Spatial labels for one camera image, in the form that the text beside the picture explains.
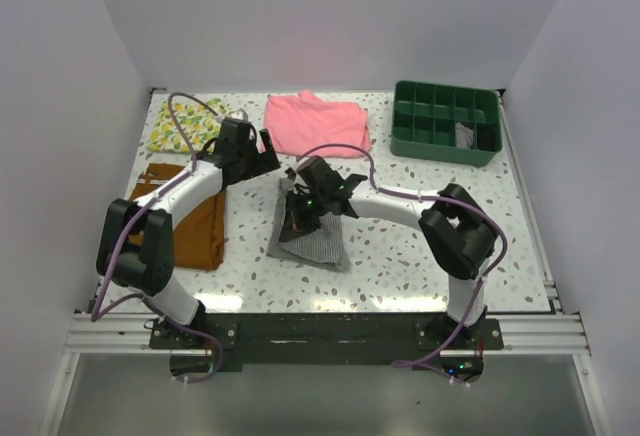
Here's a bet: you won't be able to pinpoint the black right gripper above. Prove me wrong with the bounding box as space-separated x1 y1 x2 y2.
280 189 329 243

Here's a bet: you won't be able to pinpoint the grey striped underwear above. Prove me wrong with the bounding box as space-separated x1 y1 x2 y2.
266 178 351 272

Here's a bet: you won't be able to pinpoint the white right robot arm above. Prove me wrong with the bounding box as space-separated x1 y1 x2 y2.
280 156 503 349

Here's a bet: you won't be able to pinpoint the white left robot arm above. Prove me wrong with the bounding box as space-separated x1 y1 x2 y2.
91 118 280 348

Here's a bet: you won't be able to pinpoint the grey rolled underwear in tray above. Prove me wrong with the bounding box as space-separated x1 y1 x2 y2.
455 122 475 150

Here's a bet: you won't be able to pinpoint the pink folded shirt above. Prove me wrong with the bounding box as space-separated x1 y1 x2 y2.
264 90 371 156

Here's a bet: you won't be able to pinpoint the lemon print folded cloth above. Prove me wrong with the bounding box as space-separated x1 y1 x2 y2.
146 98 232 154

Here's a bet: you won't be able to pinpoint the brown folded trousers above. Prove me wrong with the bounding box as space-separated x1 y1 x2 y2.
129 163 226 271

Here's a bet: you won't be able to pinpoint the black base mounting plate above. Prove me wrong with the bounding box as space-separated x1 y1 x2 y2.
149 313 504 372

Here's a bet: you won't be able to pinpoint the green compartment tray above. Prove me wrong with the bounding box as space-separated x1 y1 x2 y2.
390 80 503 167

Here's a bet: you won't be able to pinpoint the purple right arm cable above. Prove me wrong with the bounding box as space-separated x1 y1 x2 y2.
293 143 511 376

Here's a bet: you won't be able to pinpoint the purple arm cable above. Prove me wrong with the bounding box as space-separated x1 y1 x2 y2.
89 92 236 385
293 143 511 376

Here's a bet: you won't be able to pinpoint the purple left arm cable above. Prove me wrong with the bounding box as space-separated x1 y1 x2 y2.
89 92 236 385

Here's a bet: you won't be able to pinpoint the aluminium front rail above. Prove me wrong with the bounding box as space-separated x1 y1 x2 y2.
64 311 589 357

